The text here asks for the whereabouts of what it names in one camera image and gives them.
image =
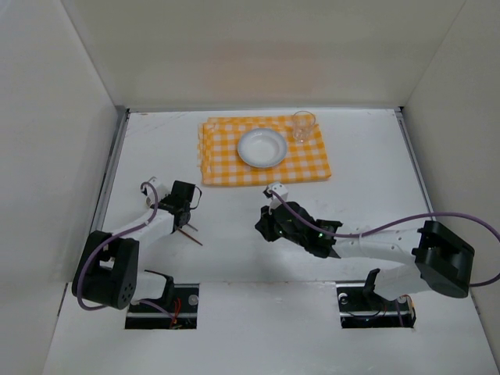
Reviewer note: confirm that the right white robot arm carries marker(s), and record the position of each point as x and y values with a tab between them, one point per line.
430	258

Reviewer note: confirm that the white round bowl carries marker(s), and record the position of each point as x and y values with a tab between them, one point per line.
262	148

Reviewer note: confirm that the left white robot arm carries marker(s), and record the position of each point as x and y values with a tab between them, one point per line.
111	272

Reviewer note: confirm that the clear plastic cup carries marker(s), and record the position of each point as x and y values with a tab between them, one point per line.
303	123

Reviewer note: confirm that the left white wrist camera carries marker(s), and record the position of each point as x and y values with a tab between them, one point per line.
154	189

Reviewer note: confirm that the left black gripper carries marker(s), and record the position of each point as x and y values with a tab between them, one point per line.
182	215

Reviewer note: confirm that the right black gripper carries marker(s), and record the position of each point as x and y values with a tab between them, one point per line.
271	221

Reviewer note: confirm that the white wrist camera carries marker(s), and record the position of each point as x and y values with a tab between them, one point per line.
276	193
154	189

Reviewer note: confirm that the yellow white checkered cloth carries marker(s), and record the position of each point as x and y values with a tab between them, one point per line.
221	165

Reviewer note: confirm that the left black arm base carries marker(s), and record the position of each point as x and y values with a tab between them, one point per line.
176	309

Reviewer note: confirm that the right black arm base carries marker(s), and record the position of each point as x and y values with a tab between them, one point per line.
360	308

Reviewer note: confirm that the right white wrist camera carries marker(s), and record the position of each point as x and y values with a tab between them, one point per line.
276	193

